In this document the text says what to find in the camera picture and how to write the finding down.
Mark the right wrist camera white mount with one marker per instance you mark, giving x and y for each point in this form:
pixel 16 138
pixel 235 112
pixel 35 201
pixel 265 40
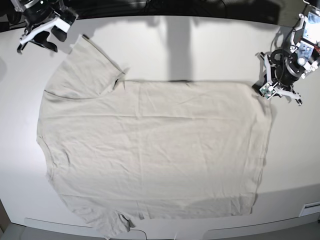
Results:
pixel 29 35

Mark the light grey T-shirt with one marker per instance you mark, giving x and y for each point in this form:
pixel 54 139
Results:
pixel 118 150

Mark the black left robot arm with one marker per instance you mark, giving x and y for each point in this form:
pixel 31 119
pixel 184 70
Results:
pixel 298 56

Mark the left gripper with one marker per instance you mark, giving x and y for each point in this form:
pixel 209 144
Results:
pixel 286 70

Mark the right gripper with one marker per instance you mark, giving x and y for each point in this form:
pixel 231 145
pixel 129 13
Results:
pixel 39 11

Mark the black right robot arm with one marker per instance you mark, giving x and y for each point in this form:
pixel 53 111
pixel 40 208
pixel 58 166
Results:
pixel 18 8

